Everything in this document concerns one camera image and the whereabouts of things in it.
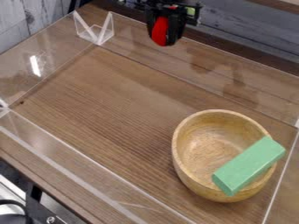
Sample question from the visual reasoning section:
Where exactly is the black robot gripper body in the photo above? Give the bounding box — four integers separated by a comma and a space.
144, 0, 203, 25

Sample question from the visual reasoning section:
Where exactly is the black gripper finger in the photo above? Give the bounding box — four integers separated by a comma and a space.
167, 9, 187, 46
144, 8, 159, 36

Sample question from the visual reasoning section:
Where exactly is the red toy strawberry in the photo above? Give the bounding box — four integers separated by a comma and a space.
152, 17, 168, 46

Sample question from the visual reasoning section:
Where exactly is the wooden bowl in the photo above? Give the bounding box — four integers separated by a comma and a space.
172, 109, 277, 203

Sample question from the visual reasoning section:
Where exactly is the green rectangular block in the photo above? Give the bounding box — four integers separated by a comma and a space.
211, 136, 286, 196

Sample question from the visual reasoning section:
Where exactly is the clear acrylic enclosure wall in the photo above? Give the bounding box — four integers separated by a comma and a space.
0, 13, 299, 224

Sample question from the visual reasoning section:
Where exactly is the black metal table frame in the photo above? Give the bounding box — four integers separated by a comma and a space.
26, 183, 84, 224

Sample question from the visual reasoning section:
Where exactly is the black cable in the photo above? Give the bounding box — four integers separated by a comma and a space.
0, 199, 31, 224

